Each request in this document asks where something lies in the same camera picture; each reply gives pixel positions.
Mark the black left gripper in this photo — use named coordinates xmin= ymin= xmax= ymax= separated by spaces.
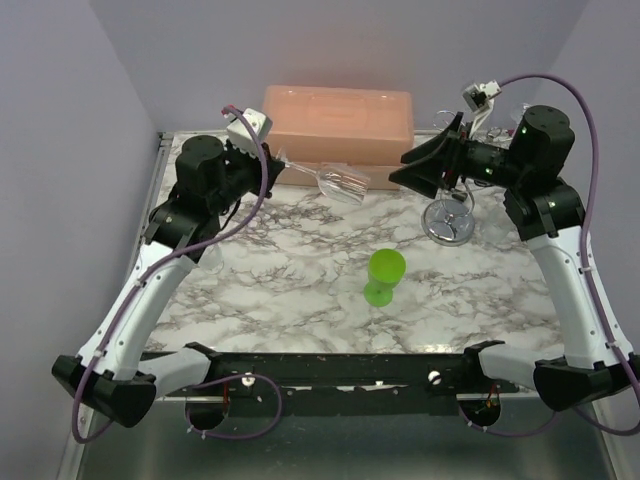
xmin=210 ymin=139 xmax=286 ymax=214

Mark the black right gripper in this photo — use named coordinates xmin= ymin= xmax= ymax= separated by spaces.
xmin=390 ymin=112 xmax=528 ymax=197

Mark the clear stemmed wine glass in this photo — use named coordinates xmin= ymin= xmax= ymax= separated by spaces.
xmin=510 ymin=103 xmax=531 ymax=127

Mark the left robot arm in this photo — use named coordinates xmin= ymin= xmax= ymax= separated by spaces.
xmin=52 ymin=134 xmax=284 ymax=428

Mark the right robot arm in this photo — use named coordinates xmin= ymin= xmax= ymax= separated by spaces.
xmin=389 ymin=105 xmax=639 ymax=412

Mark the pink plastic storage box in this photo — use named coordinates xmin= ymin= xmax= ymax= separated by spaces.
xmin=262 ymin=85 xmax=414 ymax=191

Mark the small clear glass left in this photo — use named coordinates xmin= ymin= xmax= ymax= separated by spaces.
xmin=199 ymin=244 xmax=224 ymax=273

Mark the green plastic goblet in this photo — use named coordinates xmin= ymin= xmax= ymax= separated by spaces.
xmin=363 ymin=249 xmax=406 ymax=307

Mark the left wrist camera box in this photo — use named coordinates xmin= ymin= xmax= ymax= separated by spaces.
xmin=225 ymin=108 xmax=273 ymax=157

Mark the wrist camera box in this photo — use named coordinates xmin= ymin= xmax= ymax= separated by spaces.
xmin=462 ymin=80 xmax=502 ymax=139
xmin=225 ymin=108 xmax=273 ymax=157

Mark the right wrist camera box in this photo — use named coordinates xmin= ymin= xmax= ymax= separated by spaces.
xmin=462 ymin=80 xmax=502 ymax=139

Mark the chrome wire wine glass rack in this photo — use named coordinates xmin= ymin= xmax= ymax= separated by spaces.
xmin=421 ymin=125 xmax=516 ymax=247

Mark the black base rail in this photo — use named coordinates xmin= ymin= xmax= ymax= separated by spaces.
xmin=185 ymin=351 xmax=517 ymax=423

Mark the aluminium table frame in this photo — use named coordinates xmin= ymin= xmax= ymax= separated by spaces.
xmin=56 ymin=132 xmax=175 ymax=479

